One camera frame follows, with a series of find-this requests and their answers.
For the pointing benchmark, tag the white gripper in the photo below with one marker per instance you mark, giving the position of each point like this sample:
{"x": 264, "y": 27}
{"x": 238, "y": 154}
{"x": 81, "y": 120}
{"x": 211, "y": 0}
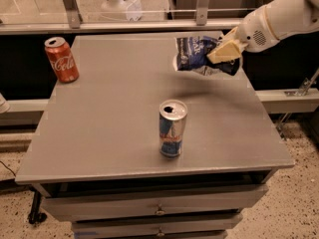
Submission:
{"x": 255, "y": 33}

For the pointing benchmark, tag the blue chip bag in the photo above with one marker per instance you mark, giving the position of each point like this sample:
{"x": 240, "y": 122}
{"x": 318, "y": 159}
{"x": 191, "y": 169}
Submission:
{"x": 191, "y": 56}

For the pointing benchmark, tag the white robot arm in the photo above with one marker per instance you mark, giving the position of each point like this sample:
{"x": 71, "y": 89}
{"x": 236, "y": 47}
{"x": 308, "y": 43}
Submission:
{"x": 292, "y": 17}

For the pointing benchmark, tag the red bull can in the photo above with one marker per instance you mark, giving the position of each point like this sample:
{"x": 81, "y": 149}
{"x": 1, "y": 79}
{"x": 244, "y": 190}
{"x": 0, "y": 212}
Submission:
{"x": 172, "y": 121}

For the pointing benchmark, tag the red coca-cola can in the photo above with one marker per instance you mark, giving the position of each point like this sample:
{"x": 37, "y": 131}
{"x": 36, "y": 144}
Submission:
{"x": 61, "y": 59}

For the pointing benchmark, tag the grey drawer cabinet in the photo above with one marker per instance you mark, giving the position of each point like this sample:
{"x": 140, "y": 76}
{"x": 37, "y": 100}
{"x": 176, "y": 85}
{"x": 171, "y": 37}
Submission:
{"x": 101, "y": 134}

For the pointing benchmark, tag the grey drawer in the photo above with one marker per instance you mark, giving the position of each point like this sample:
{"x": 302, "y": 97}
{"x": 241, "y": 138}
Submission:
{"x": 156, "y": 226}
{"x": 154, "y": 203}

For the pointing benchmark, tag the top grey drawer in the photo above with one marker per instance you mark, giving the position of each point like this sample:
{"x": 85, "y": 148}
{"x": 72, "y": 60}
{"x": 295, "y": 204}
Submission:
{"x": 154, "y": 203}

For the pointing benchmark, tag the black caster leg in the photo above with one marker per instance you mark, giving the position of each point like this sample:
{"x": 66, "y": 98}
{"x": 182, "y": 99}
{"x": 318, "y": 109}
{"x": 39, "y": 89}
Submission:
{"x": 36, "y": 216}

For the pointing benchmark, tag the right metal bracket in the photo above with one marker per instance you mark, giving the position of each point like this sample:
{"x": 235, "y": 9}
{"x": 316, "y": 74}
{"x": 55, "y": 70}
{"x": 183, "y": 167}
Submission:
{"x": 201, "y": 12}

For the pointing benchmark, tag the small metal angle bracket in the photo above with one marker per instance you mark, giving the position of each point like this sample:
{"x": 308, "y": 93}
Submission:
{"x": 304, "y": 87}

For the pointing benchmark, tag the white pedestal base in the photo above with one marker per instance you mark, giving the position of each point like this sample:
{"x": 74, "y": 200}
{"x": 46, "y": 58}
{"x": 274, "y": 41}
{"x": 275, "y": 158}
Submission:
{"x": 121, "y": 10}

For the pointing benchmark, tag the left metal bracket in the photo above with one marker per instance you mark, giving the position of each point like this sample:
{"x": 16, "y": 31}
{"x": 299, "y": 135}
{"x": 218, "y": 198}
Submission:
{"x": 73, "y": 14}

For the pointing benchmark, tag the metal railing frame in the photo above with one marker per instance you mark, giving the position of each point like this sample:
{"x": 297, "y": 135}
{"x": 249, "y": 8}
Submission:
{"x": 119, "y": 27}

